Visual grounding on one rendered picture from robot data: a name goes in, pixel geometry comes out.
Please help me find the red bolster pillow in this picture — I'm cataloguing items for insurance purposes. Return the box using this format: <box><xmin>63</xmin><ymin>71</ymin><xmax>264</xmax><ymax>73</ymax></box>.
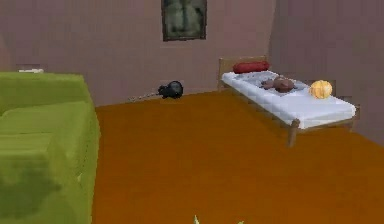
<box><xmin>232</xmin><ymin>60</ymin><xmax>271</xmax><ymax>75</ymax></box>

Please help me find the orange ball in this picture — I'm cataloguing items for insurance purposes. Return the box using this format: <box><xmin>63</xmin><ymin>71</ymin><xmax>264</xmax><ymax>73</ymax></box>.
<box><xmin>309</xmin><ymin>79</ymin><xmax>334</xmax><ymax>100</ymax></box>

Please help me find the wooden bed with white mattress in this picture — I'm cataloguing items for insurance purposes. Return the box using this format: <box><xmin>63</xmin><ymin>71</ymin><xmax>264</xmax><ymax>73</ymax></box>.
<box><xmin>217</xmin><ymin>55</ymin><xmax>361</xmax><ymax>148</ymax></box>

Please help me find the green sofa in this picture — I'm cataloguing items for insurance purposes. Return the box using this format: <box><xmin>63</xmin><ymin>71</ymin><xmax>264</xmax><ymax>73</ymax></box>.
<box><xmin>0</xmin><ymin>71</ymin><xmax>101</xmax><ymax>224</ymax></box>

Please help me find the dark framed wall picture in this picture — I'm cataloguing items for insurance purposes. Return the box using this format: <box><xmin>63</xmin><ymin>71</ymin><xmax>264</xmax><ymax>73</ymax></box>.
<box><xmin>161</xmin><ymin>0</ymin><xmax>208</xmax><ymax>42</ymax></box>

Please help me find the brown teddy bear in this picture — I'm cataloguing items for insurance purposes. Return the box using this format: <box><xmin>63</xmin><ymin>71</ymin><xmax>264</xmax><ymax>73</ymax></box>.
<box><xmin>260</xmin><ymin>75</ymin><xmax>298</xmax><ymax>94</ymax></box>

